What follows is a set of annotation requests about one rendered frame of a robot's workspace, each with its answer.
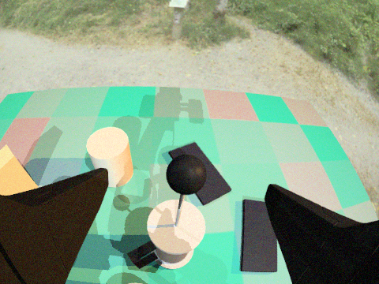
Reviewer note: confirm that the dark grey flat rectangular slab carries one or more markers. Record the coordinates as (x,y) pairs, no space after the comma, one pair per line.
(259,244)
(215,186)

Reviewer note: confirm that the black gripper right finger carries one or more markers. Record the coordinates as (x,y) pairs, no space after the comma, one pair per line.
(319,245)

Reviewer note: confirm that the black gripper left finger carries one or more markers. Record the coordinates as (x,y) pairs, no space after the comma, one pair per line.
(42,230)

